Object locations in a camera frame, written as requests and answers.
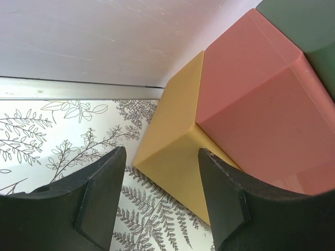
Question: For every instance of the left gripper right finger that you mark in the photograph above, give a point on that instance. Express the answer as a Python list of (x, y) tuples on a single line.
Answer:
[(246, 213)]

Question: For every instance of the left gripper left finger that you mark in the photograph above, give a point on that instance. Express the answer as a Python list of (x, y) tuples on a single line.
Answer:
[(76, 212)]

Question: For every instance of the yellow drawer box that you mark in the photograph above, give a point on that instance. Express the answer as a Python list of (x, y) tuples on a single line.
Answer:
[(168, 152)]

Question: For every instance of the red drawer box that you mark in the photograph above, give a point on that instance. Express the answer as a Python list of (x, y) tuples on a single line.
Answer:
[(263, 104)]

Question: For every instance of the green drawer box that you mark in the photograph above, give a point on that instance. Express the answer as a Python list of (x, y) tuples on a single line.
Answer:
[(310, 26)]

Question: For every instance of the floral table mat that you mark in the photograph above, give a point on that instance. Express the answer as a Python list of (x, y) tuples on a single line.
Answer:
[(43, 141)]

